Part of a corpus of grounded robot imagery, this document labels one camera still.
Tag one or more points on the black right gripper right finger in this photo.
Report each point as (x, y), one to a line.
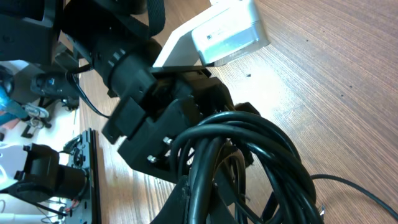
(269, 210)

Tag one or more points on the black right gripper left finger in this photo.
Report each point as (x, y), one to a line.
(175, 210)

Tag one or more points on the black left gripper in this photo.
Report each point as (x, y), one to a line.
(158, 103)

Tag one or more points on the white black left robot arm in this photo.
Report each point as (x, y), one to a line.
(30, 29)

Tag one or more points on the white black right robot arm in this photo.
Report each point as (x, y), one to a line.
(33, 174)

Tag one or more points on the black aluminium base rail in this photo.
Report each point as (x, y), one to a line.
(85, 207)

